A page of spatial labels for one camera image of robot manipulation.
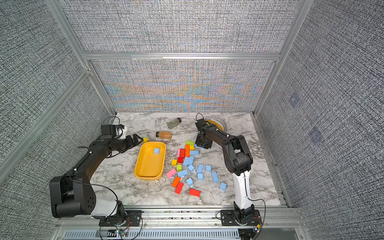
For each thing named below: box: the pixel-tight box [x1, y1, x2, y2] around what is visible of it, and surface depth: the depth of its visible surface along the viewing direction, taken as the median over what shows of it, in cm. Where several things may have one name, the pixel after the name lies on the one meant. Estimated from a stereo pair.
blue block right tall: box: [196, 163, 204, 174], surface depth 92 cm
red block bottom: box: [188, 188, 201, 197], surface depth 84 cm
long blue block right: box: [211, 171, 219, 183], surface depth 88 cm
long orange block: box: [184, 144, 190, 158], surface depth 99 cm
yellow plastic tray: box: [134, 141, 167, 181], surface depth 94 cm
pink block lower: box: [166, 168, 177, 178], surface depth 90 cm
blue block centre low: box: [177, 169, 188, 177], surface depth 90 cm
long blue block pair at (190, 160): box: [188, 156, 194, 166], surface depth 95 cm
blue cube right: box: [205, 165, 212, 172], surface depth 90 cm
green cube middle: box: [176, 164, 183, 172], surface depth 90 cm
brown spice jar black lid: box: [155, 131, 173, 140], surface depth 105 cm
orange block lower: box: [171, 176, 181, 188], surface depth 87 cm
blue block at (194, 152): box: [190, 150, 200, 156], surface depth 99 cm
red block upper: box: [179, 148, 186, 158], surface depth 97 cm
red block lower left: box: [175, 182, 184, 195], surface depth 85 cm
